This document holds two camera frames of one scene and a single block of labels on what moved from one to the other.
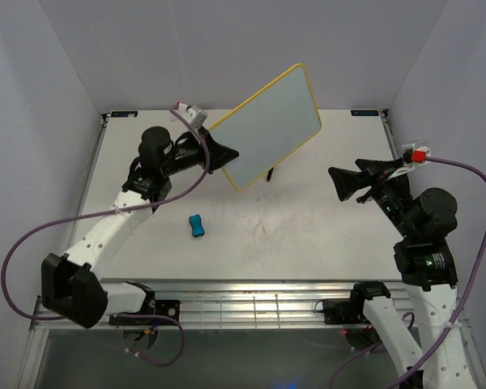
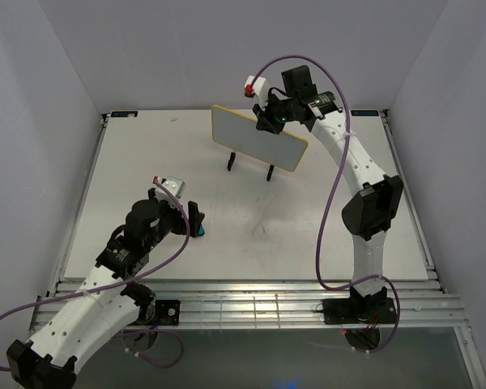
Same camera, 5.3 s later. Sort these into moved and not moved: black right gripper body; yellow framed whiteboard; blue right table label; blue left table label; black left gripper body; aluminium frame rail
Moved: yellow framed whiteboard; black left gripper body; black right gripper body
Not moved: aluminium frame rail; blue right table label; blue left table label
